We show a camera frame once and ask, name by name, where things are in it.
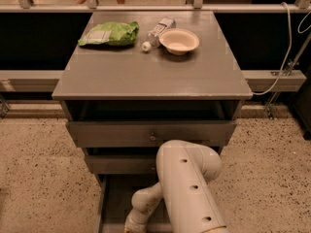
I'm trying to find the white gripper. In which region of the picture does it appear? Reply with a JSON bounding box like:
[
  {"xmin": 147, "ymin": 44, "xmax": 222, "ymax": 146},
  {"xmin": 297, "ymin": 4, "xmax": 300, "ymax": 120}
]
[{"xmin": 124, "ymin": 216, "xmax": 148, "ymax": 233}]

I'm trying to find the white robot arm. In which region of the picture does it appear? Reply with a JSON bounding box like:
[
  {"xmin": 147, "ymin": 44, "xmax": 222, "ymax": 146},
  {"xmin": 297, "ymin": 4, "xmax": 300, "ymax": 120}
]
[{"xmin": 124, "ymin": 140, "xmax": 229, "ymax": 233}]

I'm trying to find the grey open bottom drawer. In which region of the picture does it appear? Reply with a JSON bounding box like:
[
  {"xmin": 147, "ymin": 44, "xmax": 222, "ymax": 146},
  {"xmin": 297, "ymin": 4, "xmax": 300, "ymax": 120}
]
[{"xmin": 95, "ymin": 174, "xmax": 214, "ymax": 233}]

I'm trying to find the grey middle drawer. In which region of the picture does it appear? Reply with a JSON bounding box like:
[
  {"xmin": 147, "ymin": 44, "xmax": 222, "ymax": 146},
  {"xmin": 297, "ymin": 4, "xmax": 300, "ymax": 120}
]
[{"xmin": 85, "ymin": 155, "xmax": 156, "ymax": 175}]

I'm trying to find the grey top drawer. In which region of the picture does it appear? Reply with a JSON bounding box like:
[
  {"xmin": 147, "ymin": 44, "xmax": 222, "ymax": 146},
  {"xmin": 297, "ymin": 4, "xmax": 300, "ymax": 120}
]
[{"xmin": 67, "ymin": 120, "xmax": 236, "ymax": 148}]

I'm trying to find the grey wooden drawer cabinet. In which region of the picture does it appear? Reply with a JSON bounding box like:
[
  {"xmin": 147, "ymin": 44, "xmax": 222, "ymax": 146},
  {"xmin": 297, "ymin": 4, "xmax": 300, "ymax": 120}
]
[{"xmin": 52, "ymin": 11, "xmax": 252, "ymax": 226}]

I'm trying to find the white paper bowl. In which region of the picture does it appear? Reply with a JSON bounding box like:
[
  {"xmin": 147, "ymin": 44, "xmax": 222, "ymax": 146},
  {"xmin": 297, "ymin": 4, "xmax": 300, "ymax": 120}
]
[{"xmin": 159, "ymin": 28, "xmax": 199, "ymax": 55}]

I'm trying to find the green chip bag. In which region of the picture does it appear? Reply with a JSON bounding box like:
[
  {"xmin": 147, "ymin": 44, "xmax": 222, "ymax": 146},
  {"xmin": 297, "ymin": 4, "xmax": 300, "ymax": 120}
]
[{"xmin": 78, "ymin": 21, "xmax": 139, "ymax": 47}]

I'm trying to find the clear plastic water bottle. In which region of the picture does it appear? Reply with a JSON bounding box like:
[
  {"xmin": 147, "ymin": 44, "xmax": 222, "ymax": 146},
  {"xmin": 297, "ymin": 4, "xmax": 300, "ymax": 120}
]
[{"xmin": 142, "ymin": 17, "xmax": 176, "ymax": 52}]

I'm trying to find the metal railing frame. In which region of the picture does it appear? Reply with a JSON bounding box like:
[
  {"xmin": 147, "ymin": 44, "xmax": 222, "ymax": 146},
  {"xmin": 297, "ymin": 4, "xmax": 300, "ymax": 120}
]
[{"xmin": 0, "ymin": 0, "xmax": 310, "ymax": 92}]

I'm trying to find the white cable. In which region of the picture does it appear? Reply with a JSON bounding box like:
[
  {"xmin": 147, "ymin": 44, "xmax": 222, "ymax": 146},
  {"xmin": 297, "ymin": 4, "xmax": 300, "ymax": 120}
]
[{"xmin": 252, "ymin": 1, "xmax": 294, "ymax": 97}]

